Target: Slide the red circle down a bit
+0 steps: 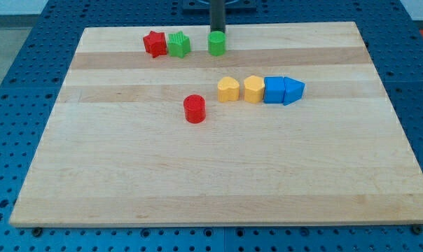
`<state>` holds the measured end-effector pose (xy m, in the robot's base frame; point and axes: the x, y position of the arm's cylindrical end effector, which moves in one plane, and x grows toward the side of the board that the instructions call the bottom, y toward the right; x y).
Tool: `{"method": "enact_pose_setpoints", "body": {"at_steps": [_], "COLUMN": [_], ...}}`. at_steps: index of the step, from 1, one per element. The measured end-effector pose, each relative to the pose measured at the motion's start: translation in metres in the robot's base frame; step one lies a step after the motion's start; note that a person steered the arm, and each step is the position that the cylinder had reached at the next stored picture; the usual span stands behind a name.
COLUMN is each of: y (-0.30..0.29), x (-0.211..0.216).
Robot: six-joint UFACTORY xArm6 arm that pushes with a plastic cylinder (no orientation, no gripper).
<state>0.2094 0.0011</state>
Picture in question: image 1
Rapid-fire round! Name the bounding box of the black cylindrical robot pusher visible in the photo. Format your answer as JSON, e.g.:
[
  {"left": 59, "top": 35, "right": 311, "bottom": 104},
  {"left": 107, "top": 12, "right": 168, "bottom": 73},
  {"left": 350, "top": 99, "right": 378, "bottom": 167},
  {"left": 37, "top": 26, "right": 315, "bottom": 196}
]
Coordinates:
[{"left": 209, "top": 0, "right": 226, "bottom": 33}]

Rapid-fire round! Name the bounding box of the blue triangle block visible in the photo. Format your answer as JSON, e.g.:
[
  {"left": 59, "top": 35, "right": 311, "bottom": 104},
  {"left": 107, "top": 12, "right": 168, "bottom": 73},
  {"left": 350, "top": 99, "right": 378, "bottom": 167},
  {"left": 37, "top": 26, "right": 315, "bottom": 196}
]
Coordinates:
[{"left": 283, "top": 77, "right": 305, "bottom": 106}]

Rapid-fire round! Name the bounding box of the blue cube block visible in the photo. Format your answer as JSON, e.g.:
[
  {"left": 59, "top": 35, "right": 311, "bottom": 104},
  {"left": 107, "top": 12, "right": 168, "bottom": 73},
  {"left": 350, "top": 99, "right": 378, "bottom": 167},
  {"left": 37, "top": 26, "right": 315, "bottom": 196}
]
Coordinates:
[{"left": 263, "top": 76, "right": 286, "bottom": 104}]

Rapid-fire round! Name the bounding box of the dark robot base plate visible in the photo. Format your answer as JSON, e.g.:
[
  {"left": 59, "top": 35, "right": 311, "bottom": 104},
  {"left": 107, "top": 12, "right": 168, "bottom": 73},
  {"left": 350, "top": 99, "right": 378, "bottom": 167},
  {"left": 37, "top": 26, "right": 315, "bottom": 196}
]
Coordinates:
[{"left": 179, "top": 0, "right": 257, "bottom": 13}]

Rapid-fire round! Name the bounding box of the yellow heart block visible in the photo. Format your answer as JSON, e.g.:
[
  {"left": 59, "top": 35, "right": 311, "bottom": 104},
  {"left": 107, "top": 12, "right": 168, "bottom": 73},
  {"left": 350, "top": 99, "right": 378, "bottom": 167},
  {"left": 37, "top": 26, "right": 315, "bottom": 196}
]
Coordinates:
[{"left": 217, "top": 76, "right": 240, "bottom": 102}]

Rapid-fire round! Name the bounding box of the red cylinder block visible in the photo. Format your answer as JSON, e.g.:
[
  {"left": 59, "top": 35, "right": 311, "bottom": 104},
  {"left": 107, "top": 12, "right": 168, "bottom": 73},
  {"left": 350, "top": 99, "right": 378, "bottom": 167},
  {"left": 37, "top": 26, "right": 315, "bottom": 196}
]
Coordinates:
[{"left": 183, "top": 94, "right": 206, "bottom": 124}]

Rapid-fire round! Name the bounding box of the red star block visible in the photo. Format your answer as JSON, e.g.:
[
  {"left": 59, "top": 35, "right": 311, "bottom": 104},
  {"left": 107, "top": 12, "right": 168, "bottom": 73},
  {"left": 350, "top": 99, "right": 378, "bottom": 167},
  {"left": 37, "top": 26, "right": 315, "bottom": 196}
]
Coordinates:
[{"left": 143, "top": 31, "right": 167, "bottom": 58}]

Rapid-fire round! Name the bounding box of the yellow hexagon block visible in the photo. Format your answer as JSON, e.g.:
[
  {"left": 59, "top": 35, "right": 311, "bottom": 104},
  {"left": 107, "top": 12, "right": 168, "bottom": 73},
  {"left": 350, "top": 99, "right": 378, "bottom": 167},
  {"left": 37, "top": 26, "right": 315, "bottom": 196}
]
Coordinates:
[{"left": 244, "top": 75, "right": 265, "bottom": 104}]

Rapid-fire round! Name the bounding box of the green cylinder block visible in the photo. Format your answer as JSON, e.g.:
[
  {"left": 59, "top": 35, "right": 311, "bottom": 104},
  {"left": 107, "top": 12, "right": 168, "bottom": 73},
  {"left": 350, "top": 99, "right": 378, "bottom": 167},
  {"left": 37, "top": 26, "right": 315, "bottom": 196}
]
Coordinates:
[{"left": 208, "top": 31, "right": 226, "bottom": 56}]

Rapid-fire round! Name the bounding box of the green star block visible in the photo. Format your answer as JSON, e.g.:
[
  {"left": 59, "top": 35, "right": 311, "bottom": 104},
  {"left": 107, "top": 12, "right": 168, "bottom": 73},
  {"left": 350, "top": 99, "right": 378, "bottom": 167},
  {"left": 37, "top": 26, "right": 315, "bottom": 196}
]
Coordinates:
[{"left": 167, "top": 31, "right": 191, "bottom": 58}]

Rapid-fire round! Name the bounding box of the wooden board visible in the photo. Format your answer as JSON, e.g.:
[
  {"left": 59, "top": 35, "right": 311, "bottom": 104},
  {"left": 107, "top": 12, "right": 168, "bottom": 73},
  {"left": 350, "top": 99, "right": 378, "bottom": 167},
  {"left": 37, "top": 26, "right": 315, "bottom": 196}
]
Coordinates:
[{"left": 10, "top": 22, "right": 423, "bottom": 228}]

